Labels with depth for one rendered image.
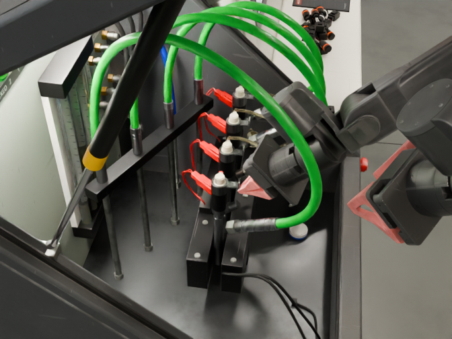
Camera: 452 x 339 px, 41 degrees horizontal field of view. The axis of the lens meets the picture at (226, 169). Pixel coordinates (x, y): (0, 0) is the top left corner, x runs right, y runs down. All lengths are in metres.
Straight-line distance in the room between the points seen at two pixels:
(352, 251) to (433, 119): 0.69
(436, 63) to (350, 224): 0.46
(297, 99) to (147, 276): 0.56
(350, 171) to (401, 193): 0.71
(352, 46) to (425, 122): 1.15
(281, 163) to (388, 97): 0.18
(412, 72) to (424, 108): 0.33
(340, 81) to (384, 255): 1.07
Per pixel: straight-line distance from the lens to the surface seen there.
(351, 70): 1.54
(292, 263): 1.27
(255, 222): 0.88
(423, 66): 0.84
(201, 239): 1.11
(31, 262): 0.67
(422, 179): 0.59
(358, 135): 0.83
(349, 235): 1.18
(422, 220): 0.62
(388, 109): 0.84
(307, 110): 0.84
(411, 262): 2.43
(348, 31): 1.70
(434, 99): 0.52
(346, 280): 1.11
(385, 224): 0.62
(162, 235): 1.31
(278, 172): 0.90
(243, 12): 0.98
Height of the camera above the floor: 1.83
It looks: 44 degrees down
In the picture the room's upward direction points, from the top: 1 degrees clockwise
